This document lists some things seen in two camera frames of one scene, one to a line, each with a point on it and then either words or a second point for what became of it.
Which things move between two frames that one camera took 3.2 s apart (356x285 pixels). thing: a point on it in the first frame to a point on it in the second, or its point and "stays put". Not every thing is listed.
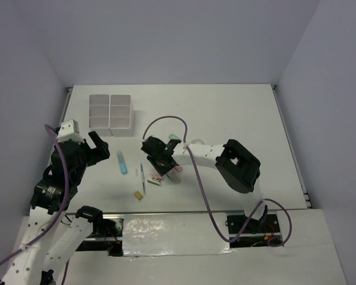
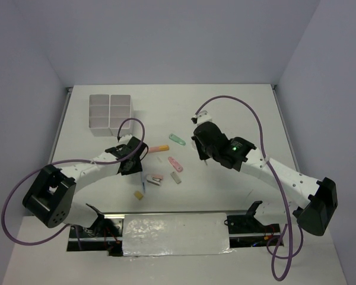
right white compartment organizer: (121, 116) stays put
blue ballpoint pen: (143, 179) stays put
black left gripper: (102, 151) to (136, 168)
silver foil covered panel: (173, 234) stays put
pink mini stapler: (154, 179) stays put
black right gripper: (162, 171) to (202, 155)
